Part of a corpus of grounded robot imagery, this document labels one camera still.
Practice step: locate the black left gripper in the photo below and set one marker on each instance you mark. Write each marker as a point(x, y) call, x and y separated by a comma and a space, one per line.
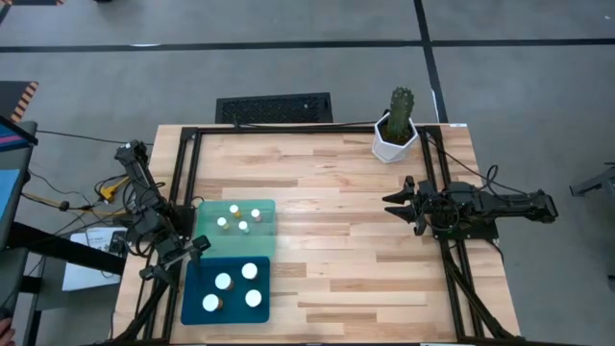
point(173, 254)

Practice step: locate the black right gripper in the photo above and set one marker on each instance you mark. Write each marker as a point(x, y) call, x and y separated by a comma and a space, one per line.
point(425, 206)

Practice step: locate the large orange pill bottle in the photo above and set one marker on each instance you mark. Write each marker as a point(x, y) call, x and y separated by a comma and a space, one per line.
point(249, 270)
point(223, 280)
point(211, 303)
point(253, 298)

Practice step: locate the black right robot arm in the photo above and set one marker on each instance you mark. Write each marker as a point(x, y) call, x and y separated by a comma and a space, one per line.
point(504, 204)

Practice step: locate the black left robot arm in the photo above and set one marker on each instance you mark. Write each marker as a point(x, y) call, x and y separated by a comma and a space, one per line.
point(144, 202)

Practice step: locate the blue plastic bin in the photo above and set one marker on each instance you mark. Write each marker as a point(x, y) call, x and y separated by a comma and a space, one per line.
point(230, 314)

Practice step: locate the translucent teal plastic bin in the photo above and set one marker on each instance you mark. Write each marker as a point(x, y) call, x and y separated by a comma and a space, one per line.
point(259, 240)

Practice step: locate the white faceted plant pot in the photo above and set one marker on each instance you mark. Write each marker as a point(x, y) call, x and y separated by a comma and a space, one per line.
point(384, 149)

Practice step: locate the small black box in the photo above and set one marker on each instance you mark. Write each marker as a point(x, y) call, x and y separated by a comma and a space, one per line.
point(117, 242)

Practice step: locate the green cactus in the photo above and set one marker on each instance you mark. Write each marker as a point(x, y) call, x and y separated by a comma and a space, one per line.
point(401, 110)

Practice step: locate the white paper sheet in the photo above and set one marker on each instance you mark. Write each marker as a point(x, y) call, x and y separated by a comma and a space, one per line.
point(81, 276)

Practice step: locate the black support beam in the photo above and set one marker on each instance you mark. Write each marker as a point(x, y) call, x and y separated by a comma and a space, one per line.
point(62, 247)

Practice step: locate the black floor vent grate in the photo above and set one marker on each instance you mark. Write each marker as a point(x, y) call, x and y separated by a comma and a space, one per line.
point(274, 108)

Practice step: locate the black computer cart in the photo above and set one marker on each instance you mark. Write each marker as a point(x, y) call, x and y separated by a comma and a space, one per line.
point(14, 192)

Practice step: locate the person's hand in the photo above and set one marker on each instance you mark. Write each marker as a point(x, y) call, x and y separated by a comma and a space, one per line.
point(6, 334)

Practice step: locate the grey stand base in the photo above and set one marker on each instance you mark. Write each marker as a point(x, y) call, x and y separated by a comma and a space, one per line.
point(600, 182)

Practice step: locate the black mat with striped edge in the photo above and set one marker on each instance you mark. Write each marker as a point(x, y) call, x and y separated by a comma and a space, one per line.
point(29, 2)
point(12, 98)

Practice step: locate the black aluminium table frame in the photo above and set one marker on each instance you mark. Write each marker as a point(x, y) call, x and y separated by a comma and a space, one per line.
point(312, 130)

